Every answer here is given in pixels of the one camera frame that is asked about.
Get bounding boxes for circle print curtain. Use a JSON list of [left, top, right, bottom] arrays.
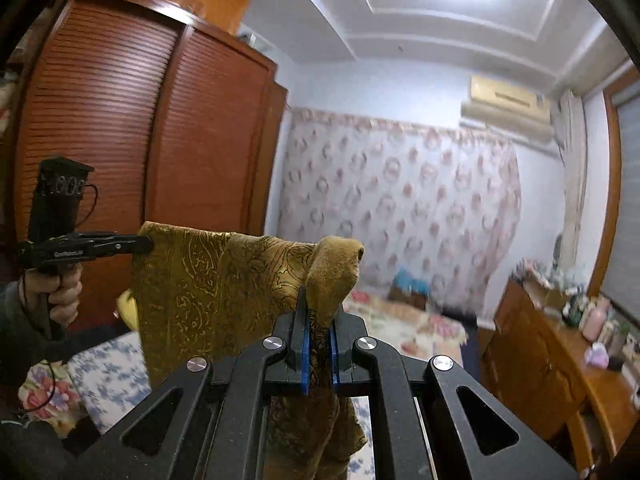
[[272, 107, 522, 312]]

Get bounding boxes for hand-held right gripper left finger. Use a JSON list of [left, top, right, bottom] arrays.
[[65, 285, 314, 480]]

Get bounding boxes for lace window curtain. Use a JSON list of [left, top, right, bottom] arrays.
[[556, 87, 589, 257]]

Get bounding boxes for wall air conditioner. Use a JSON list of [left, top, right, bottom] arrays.
[[459, 74, 557, 144]]

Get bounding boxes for person's left forearm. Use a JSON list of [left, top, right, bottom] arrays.
[[0, 280, 57, 388]]

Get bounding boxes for purple plastic bag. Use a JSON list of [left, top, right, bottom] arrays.
[[585, 342, 611, 367]]

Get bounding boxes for wooden sideboard cabinet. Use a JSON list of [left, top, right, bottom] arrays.
[[479, 277, 640, 463]]

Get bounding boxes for grey window blind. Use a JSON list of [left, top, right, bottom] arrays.
[[599, 95, 640, 322]]

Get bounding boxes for blue plastic bag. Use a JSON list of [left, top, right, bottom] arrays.
[[392, 267, 430, 294]]

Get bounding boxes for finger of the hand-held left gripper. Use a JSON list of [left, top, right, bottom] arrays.
[[75, 231, 155, 260]]

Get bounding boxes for red flower cloth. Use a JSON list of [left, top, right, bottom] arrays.
[[17, 359, 77, 437]]

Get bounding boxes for wooden louvred wardrobe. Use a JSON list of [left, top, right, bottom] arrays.
[[0, 0, 289, 333]]

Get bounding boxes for yellow plush toy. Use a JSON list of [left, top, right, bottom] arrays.
[[117, 289, 142, 332]]

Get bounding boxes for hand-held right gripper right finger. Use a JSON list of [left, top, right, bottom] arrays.
[[327, 312, 582, 480]]

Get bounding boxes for small cardboard box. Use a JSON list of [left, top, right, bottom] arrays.
[[390, 285, 427, 307]]

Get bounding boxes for floral bed sheet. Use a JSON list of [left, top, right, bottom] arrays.
[[344, 290, 467, 362]]

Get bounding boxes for person's left hand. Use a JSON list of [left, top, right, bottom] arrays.
[[22, 264, 84, 327]]

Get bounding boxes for brown patterned shirt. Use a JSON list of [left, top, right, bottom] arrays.
[[131, 221, 369, 480]]

